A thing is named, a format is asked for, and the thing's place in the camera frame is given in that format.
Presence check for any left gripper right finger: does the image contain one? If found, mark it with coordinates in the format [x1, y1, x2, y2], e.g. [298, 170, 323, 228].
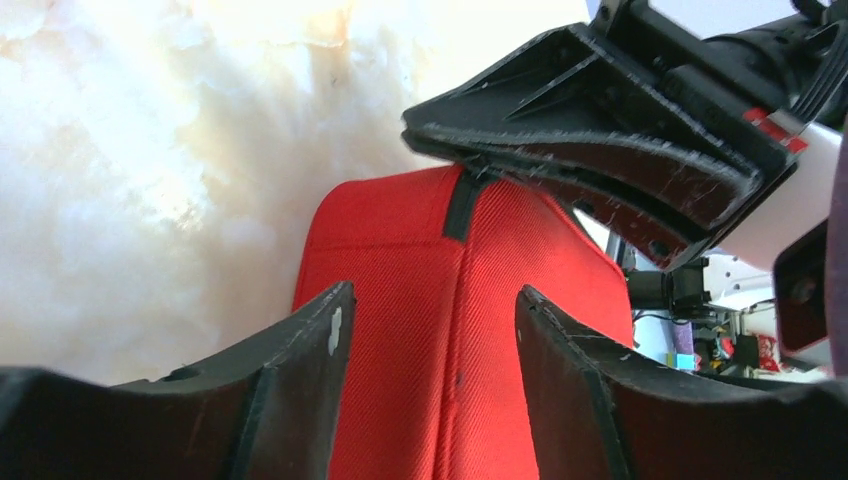
[515, 287, 847, 479]

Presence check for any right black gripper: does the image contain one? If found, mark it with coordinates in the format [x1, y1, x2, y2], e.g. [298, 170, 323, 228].
[402, 1, 847, 270]

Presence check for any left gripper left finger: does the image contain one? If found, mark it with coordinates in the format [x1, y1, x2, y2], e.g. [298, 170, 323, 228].
[1, 282, 355, 479]

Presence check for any red black medicine kit bag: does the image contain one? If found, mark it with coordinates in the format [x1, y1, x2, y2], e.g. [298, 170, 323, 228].
[294, 166, 633, 479]

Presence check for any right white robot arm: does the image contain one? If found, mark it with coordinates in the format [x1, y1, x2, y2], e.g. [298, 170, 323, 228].
[403, 1, 847, 269]

